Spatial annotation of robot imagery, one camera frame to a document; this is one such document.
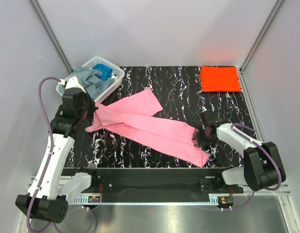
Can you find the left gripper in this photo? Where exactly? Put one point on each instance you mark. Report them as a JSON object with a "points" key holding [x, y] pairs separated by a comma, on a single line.
{"points": [[93, 107]]}

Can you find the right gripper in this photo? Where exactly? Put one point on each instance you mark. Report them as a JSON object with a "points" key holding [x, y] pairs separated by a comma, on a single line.
{"points": [[197, 135]]}

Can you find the pink t-shirt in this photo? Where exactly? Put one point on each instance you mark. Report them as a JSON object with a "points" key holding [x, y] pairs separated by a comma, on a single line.
{"points": [[133, 117]]}

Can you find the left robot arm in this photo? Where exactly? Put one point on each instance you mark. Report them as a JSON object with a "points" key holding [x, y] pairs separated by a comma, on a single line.
{"points": [[46, 200]]}

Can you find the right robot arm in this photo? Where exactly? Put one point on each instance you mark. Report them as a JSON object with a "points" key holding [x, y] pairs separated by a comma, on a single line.
{"points": [[262, 166]]}

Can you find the grey t-shirt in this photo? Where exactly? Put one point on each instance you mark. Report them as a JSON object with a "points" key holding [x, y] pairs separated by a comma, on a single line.
{"points": [[90, 80]]}

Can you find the blue t-shirt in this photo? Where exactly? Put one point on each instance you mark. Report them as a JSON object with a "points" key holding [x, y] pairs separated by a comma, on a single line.
{"points": [[105, 70]]}

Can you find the white plastic basket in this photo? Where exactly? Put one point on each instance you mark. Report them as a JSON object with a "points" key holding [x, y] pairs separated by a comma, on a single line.
{"points": [[117, 73]]}

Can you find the folded orange t-shirt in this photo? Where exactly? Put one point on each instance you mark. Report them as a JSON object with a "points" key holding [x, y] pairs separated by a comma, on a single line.
{"points": [[219, 79]]}

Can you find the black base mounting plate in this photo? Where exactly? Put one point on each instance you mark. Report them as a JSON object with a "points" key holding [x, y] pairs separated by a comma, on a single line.
{"points": [[157, 182]]}

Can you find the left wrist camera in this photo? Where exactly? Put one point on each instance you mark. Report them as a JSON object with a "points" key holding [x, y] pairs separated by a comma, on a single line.
{"points": [[68, 83]]}

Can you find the right aluminium frame post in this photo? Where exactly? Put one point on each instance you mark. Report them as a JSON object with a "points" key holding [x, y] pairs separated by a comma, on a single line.
{"points": [[262, 33]]}

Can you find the aluminium frame post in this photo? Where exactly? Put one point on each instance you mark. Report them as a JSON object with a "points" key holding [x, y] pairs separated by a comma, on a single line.
{"points": [[262, 33], [51, 35]]}

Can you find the left aluminium frame post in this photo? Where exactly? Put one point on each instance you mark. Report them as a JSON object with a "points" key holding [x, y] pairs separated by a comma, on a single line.
{"points": [[51, 35]]}

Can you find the white slotted cable duct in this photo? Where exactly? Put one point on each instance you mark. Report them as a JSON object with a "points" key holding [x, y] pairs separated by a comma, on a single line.
{"points": [[135, 200]]}

